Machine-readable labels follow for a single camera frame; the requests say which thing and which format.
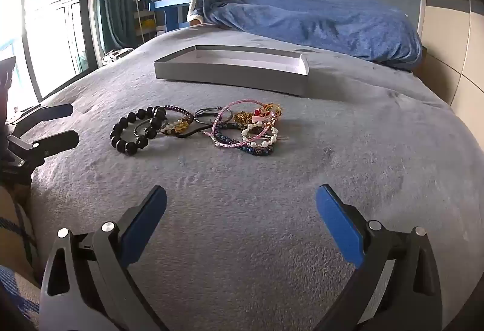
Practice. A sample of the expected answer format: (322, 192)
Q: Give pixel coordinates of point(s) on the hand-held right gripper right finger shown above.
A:
(338, 225)

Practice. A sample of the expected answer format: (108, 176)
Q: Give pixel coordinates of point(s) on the white fleece garment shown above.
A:
(194, 11)

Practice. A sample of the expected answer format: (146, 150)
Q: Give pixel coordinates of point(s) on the yellow package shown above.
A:
(148, 24)

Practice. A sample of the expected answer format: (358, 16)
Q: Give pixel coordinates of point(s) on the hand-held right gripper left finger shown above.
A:
(145, 225)

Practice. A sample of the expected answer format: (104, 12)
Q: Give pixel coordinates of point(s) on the checked beige blue clothing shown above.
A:
(15, 240)

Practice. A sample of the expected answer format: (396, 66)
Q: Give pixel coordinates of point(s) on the blue blanket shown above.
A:
(321, 25)

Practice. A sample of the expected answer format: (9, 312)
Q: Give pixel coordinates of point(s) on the large window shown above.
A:
(49, 13)

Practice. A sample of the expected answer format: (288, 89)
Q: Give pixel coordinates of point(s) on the beige wardrobe with grey stripe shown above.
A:
(446, 32)

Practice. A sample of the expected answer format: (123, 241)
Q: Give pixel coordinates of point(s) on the grey cardboard box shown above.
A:
(227, 79)

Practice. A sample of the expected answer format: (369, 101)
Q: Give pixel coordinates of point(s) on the thin metal hair clip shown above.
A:
(281, 136)

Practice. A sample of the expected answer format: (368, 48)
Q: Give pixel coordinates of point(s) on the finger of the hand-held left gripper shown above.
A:
(53, 112)
(60, 142)

